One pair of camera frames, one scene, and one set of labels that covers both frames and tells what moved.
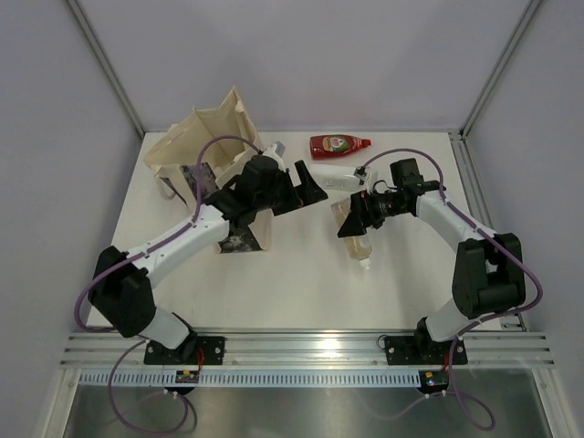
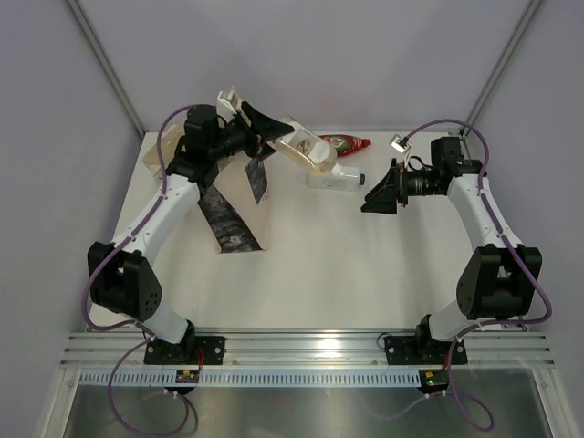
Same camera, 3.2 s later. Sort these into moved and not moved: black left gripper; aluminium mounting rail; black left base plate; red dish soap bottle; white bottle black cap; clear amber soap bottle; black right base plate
Moved: clear amber soap bottle; black left gripper
Not moved: red dish soap bottle; aluminium mounting rail; black left base plate; white bottle black cap; black right base plate
